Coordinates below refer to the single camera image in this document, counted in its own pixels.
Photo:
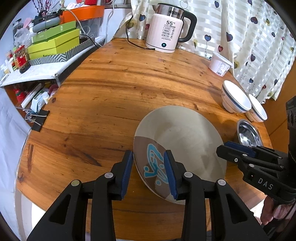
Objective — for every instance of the beige fish plate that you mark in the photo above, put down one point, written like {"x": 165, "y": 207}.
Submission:
{"x": 192, "y": 139}

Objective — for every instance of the purple dried branches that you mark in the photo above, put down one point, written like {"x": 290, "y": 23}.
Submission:
{"x": 42, "y": 6}

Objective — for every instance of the large white blue-striped bowl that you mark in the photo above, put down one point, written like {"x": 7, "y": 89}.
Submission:
{"x": 234, "y": 100}

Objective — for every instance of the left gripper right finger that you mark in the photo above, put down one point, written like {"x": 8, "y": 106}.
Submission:
{"x": 230, "y": 217}

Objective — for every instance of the white plastic tub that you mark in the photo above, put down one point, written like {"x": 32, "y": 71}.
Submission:
{"x": 219, "y": 64}

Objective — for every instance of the small white blue-striped bowl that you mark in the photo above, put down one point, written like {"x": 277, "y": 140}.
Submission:
{"x": 257, "y": 113}

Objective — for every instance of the white shelf board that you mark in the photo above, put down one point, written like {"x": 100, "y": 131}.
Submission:
{"x": 46, "y": 71}

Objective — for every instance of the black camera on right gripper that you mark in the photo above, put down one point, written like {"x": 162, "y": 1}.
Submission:
{"x": 291, "y": 125}

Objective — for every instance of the lime green gift box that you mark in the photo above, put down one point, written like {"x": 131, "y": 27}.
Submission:
{"x": 57, "y": 45}

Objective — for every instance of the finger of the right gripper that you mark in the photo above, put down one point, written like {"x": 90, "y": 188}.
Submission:
{"x": 256, "y": 152}
{"x": 238, "y": 157}

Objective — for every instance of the wooden cabinet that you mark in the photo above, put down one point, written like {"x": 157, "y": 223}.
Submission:
{"x": 276, "y": 123}

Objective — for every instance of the stainless steel bowl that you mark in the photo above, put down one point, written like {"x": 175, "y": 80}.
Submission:
{"x": 247, "y": 134}

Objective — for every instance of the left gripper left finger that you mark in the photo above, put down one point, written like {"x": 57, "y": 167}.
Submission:
{"x": 65, "y": 219}

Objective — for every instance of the person's right hand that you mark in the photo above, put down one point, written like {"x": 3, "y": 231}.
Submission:
{"x": 272, "y": 211}

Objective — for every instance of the chevron pattern tray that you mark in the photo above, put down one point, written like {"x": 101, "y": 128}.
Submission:
{"x": 63, "y": 57}

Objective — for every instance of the white electric kettle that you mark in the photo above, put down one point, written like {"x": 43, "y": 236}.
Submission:
{"x": 166, "y": 26}

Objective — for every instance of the grey handheld device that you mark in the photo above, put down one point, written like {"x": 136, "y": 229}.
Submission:
{"x": 41, "y": 23}

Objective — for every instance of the black binder clip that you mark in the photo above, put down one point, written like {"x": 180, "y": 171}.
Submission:
{"x": 37, "y": 119}

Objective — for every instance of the orange lid storage box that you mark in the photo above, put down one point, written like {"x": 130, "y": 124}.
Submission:
{"x": 86, "y": 18}

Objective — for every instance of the heart pattern curtain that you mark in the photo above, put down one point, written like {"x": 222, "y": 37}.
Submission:
{"x": 251, "y": 35}

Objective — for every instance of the green gift box top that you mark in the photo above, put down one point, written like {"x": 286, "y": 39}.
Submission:
{"x": 53, "y": 32}

